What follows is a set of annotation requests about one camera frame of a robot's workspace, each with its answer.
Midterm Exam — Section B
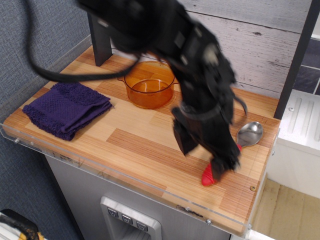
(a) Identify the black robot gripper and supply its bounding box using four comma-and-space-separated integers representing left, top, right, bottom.
171, 102, 241, 181

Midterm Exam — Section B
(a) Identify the red handled metal spoon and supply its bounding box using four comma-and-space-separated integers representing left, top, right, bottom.
201, 121, 264, 186

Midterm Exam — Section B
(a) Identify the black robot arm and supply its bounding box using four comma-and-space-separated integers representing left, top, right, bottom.
78, 0, 240, 185

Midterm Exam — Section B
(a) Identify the amber glass pot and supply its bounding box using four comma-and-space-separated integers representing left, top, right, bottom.
118, 60, 178, 109

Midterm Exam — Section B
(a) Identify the white toy sink unit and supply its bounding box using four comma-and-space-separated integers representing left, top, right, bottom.
266, 90, 320, 198

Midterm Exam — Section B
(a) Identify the silver dispenser panel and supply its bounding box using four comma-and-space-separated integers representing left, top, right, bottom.
100, 196, 162, 240

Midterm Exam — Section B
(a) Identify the grey toy fridge cabinet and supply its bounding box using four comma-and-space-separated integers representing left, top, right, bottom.
44, 154, 232, 240

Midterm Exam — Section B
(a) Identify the purple folded towel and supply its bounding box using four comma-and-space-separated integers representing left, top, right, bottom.
22, 82, 113, 141

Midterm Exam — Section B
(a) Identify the yellow object at corner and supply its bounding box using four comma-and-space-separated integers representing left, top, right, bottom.
18, 232, 46, 240

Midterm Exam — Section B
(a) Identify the black braided cable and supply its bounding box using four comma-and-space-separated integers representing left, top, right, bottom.
23, 0, 141, 83

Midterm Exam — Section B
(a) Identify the dark vertical post right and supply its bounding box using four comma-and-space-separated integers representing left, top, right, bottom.
273, 0, 320, 120

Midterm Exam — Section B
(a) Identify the dark vertical post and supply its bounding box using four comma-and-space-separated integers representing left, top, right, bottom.
273, 0, 320, 120
87, 13, 113, 67

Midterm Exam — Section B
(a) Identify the dark vertical post left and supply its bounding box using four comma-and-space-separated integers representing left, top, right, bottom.
87, 13, 113, 67

